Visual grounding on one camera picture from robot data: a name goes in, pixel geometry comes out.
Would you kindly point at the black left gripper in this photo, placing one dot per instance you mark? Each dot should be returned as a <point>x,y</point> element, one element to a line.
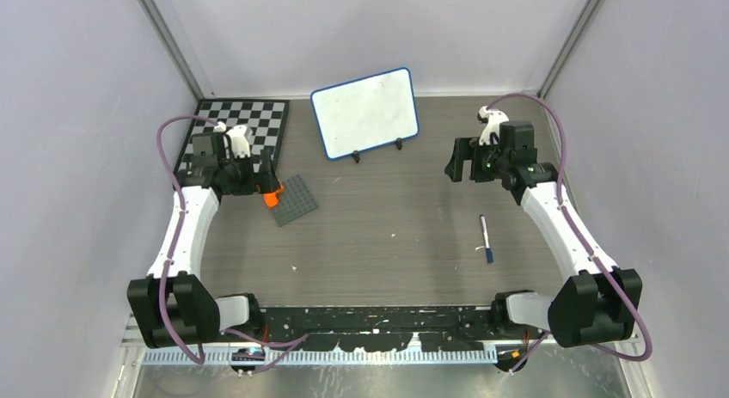
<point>267,180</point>

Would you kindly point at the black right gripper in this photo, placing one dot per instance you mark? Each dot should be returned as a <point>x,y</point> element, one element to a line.
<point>468,149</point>

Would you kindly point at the blue framed whiteboard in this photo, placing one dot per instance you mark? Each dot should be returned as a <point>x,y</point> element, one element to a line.
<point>366,113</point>

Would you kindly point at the white marker pen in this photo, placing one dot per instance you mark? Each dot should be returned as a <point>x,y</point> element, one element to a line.
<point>484,231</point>

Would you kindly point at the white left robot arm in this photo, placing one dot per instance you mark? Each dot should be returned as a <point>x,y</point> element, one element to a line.
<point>170,304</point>

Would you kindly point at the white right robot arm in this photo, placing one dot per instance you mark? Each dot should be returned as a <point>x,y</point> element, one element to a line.
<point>597,299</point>

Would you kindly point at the orange curved block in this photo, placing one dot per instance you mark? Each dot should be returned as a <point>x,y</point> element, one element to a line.
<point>272,199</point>

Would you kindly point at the grey studded baseplate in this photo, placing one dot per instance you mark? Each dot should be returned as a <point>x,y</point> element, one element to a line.
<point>295,201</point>

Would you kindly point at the black white checkerboard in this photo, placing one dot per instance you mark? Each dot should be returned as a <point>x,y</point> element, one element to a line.
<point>264,120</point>

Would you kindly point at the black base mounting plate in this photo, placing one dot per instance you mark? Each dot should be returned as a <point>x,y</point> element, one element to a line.
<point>385,329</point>

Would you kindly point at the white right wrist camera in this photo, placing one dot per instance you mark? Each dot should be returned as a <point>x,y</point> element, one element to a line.
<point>491,118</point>

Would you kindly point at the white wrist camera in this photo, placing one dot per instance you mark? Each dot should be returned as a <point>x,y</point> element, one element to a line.
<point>236,139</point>
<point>491,118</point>

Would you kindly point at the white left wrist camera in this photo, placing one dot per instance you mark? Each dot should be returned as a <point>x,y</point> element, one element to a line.
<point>236,139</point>

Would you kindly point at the slotted aluminium cable duct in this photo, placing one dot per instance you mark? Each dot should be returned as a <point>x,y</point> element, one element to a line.
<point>413,354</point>

